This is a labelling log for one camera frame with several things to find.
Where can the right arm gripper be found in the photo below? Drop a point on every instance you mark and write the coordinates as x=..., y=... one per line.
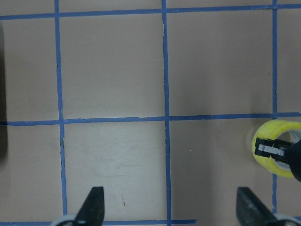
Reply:
x=282, y=151

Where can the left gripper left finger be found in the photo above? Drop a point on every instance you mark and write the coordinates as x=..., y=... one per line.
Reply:
x=91, y=212

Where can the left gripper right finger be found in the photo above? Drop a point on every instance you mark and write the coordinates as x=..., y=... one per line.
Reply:
x=250, y=211

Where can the yellow tape roll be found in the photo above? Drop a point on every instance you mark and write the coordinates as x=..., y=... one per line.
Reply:
x=277, y=129

